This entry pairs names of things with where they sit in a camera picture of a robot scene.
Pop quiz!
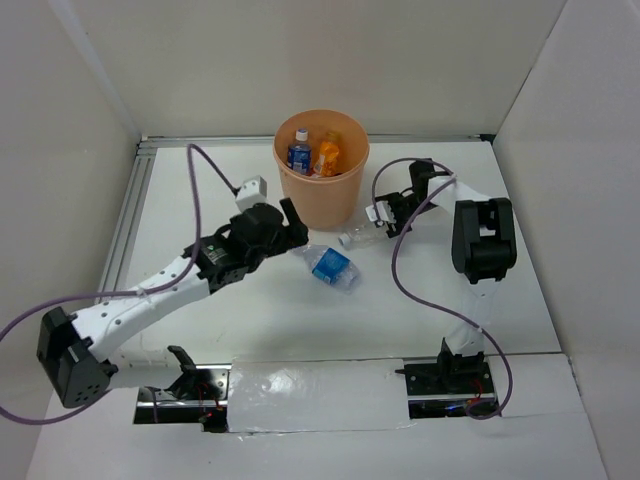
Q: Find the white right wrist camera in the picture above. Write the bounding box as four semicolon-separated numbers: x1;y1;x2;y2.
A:
365;200;395;225

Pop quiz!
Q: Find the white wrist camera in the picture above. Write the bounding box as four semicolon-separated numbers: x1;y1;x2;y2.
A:
235;176;267;212
365;200;395;225

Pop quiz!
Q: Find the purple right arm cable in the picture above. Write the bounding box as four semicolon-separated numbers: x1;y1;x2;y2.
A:
371;158;515;420

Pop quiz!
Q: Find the orange juice bottle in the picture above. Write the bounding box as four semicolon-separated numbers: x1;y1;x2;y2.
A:
312;131;340;178

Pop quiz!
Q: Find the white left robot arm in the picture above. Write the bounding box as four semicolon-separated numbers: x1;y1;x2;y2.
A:
36;198;308;408

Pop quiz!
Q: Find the white cap clear bottle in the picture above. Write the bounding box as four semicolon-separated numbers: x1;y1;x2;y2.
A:
338;223;388;250

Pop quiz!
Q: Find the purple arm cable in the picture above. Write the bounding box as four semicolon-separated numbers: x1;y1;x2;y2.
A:
0;143;246;426
371;158;515;420

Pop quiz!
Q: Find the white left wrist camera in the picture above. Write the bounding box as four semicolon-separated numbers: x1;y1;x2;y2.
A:
235;176;267;212

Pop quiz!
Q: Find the dark blue label bottle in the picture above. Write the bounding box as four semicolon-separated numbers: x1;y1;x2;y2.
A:
287;128;312;175

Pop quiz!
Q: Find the aluminium rail frame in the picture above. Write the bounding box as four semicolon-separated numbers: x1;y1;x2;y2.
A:
82;133;491;357

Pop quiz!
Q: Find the blue cap crushed bottle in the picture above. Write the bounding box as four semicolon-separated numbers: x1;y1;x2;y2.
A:
301;245;360;293

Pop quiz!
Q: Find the orange plastic bin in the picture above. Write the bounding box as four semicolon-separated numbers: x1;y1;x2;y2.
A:
273;109;370;230

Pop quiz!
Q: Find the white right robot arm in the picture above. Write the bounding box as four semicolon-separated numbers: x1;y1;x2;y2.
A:
367;158;517;392

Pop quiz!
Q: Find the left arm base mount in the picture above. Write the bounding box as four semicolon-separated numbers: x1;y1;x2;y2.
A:
133;345;231;433

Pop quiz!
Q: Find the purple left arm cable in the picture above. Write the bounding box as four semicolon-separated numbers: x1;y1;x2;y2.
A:
0;143;246;426

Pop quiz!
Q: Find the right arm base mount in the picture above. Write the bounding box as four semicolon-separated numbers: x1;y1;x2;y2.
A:
395;349;499;420

